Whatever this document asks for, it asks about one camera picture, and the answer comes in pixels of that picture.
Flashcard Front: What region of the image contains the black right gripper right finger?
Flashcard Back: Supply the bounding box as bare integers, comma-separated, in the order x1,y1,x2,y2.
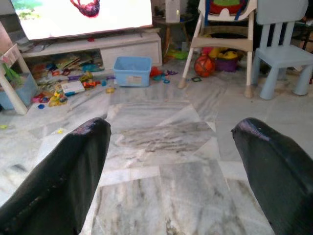
231,117,313,235

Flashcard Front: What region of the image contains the purple toy bucket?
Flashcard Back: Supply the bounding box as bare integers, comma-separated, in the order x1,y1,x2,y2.
215,57,239,73

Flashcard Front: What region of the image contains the white small table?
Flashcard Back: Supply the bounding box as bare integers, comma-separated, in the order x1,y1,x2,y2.
0,22,31,116

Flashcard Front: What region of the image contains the red plastic toy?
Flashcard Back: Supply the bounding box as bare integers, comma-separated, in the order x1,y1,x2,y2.
149,66,163,78

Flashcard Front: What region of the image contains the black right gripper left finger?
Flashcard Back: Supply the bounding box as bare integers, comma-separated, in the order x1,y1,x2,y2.
0,117,112,235

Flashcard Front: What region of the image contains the blue plastic storage bin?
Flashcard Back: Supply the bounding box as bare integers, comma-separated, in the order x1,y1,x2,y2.
112,56,153,88

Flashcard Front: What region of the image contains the orange basketball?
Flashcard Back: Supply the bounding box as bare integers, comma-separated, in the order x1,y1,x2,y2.
194,54,216,78

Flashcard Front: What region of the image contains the yellow soft toy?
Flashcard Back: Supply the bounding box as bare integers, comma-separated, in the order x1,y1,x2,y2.
209,47,239,59

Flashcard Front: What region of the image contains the light blue child chair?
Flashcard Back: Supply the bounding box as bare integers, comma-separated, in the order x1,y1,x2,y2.
251,0,313,100

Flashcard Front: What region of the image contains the white air purifier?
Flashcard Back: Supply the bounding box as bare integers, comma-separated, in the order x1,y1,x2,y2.
165,0,181,24

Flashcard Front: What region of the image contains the white television stand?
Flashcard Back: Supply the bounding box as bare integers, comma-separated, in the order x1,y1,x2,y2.
21,31,163,74

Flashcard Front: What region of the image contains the dark wooden side table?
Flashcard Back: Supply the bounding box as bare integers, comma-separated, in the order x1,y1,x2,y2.
153,17,195,58

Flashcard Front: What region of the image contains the white toy book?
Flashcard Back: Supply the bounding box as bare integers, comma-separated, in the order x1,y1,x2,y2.
61,80,86,96

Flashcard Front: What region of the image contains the white child high chair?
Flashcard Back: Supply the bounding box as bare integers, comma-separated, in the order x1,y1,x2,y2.
178,0,258,98

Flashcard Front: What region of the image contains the pale blue storage box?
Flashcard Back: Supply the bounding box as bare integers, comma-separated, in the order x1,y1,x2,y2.
0,72,39,111

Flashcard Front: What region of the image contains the green toy tray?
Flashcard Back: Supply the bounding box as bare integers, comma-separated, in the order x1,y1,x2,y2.
168,48,189,60

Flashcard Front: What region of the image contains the yellow toy vehicle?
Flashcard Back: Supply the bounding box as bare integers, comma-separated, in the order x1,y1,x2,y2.
48,90,68,107

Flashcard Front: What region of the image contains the flat screen television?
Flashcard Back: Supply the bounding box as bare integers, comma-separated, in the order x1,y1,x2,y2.
9,0,154,41

